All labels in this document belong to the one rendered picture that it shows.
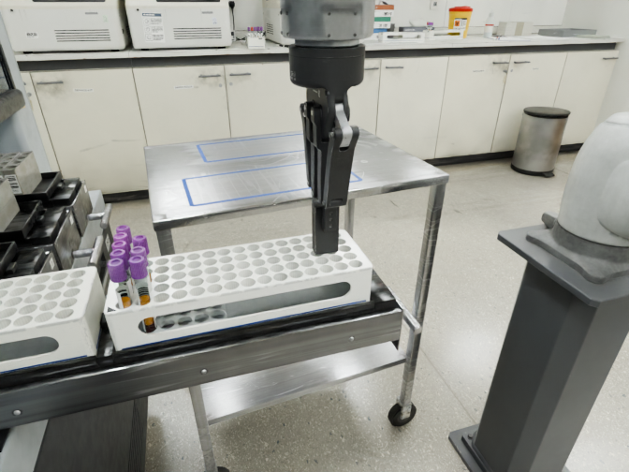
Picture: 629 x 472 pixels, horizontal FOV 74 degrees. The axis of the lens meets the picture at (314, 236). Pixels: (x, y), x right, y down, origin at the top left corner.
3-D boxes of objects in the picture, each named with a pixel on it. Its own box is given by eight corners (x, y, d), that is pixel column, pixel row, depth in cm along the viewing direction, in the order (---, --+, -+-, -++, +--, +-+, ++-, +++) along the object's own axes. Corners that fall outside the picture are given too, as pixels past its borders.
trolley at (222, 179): (199, 505, 108) (132, 225, 68) (181, 376, 146) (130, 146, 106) (418, 422, 130) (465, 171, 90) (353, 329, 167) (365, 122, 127)
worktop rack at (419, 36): (382, 43, 282) (383, 33, 279) (377, 41, 290) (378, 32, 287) (424, 42, 286) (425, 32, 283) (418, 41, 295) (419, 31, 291)
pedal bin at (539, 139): (533, 181, 306) (550, 116, 283) (499, 164, 338) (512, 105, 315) (566, 176, 314) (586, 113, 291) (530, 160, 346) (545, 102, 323)
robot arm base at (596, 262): (575, 217, 97) (582, 196, 95) (670, 268, 79) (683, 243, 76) (509, 228, 93) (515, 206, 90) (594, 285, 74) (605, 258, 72)
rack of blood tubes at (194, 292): (116, 361, 45) (102, 315, 42) (124, 304, 53) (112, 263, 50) (371, 308, 53) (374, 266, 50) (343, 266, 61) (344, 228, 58)
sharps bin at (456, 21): (453, 38, 314) (458, 6, 303) (440, 37, 329) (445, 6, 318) (473, 38, 318) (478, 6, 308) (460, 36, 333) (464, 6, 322)
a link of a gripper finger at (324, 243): (337, 198, 49) (340, 199, 49) (336, 248, 53) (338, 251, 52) (313, 200, 49) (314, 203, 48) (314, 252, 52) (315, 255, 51)
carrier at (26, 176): (31, 180, 86) (21, 151, 83) (42, 178, 86) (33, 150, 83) (13, 202, 76) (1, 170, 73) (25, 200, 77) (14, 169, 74)
